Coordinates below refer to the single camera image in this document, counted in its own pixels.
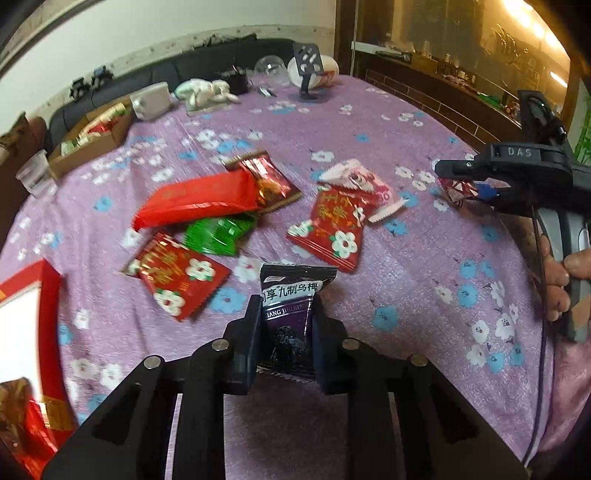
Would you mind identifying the red gift box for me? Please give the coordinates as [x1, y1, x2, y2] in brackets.
[0, 258, 79, 480]

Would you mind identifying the purple floral tablecloth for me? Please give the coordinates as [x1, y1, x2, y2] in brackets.
[0, 74, 573, 480]

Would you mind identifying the white mug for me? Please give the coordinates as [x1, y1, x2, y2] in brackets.
[130, 82, 174, 121]

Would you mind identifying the black plum snack packet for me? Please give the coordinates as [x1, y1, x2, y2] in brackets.
[257, 263, 338, 384]

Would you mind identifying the pile of assorted snack packets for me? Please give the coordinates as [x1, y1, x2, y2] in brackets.
[62, 104, 127, 153]

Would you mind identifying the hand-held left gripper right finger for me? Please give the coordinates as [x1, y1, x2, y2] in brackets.
[310, 310, 529, 480]

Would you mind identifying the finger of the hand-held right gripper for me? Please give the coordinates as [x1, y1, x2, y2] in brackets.
[434, 157, 492, 182]
[473, 182, 539, 215]

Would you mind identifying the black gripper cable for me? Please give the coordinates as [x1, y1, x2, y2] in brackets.
[524, 203, 550, 467]

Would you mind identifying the person's right hand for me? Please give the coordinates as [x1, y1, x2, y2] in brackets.
[538, 232, 591, 324]

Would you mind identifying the wooden display cabinet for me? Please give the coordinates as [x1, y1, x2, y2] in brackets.
[339, 0, 585, 148]

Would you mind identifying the white crumpled cloth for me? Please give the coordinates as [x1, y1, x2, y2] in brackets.
[174, 78, 238, 109]

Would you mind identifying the gold wrapped candy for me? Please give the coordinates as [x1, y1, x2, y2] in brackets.
[0, 378, 35, 430]

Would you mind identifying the small black cup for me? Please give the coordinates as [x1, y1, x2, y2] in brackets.
[228, 69, 250, 95]

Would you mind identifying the small red candy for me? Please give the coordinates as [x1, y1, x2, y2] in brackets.
[438, 178, 483, 206]

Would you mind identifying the black leather sofa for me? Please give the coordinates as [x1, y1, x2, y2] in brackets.
[48, 39, 303, 148]

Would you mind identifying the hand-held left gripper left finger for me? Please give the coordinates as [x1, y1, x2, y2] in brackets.
[41, 295, 264, 480]

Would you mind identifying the clear plastic bag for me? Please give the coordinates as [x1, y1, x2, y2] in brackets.
[254, 55, 289, 86]

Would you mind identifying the plain red snack packet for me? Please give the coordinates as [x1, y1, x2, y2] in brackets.
[133, 170, 259, 232]

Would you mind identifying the black phone stand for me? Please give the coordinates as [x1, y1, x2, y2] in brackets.
[292, 42, 331, 101]

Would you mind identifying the clear plastic cup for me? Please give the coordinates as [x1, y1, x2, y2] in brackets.
[16, 150, 58, 197]

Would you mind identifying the dark red gold snack packet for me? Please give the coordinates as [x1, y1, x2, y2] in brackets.
[224, 150, 303, 215]

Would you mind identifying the white round bowl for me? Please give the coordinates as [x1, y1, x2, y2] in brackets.
[287, 54, 340, 89]

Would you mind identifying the green snack packet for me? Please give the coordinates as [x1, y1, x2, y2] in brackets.
[184, 215, 257, 257]

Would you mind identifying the pink snack packet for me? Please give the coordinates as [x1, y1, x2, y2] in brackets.
[318, 159, 407, 222]

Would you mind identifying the brown armchair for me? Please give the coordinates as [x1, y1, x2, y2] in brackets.
[0, 113, 51, 167]

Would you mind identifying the cardboard box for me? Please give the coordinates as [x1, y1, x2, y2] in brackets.
[48, 99, 137, 181]

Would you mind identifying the red flower print snack packet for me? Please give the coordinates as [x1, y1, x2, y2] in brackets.
[285, 185, 370, 273]
[122, 233, 232, 323]

